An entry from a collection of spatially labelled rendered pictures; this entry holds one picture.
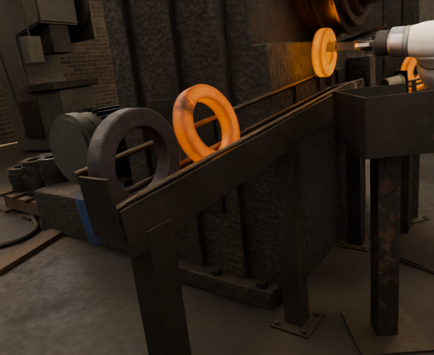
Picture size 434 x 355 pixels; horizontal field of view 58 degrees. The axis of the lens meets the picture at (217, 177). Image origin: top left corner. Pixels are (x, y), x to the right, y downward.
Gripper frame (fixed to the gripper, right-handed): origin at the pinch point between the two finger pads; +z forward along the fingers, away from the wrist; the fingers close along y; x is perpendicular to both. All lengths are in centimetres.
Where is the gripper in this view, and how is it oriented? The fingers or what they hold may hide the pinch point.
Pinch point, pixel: (325, 47)
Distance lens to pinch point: 142.3
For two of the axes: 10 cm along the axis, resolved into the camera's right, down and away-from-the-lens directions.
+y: 5.8, -2.8, 7.6
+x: -0.7, -9.5, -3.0
